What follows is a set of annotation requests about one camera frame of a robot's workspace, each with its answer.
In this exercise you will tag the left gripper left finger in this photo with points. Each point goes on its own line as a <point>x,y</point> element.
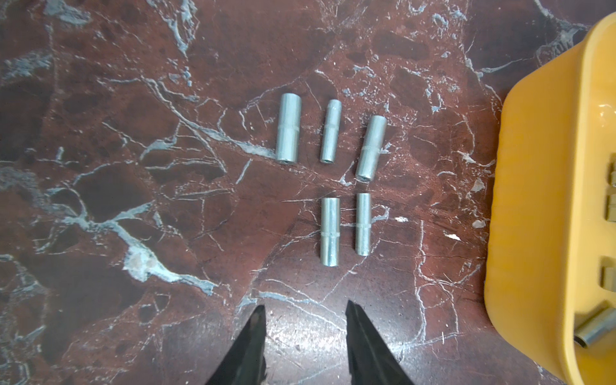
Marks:
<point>245,362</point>

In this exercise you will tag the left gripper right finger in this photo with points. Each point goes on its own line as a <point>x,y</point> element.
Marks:
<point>370,360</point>

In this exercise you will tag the silver socket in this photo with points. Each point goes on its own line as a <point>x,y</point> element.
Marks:
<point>363,224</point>
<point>288,129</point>
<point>330,231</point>
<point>595,328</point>
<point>330,131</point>
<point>370,152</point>

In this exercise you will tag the yellow plastic storage box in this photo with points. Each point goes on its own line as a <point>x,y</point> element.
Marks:
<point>551,253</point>

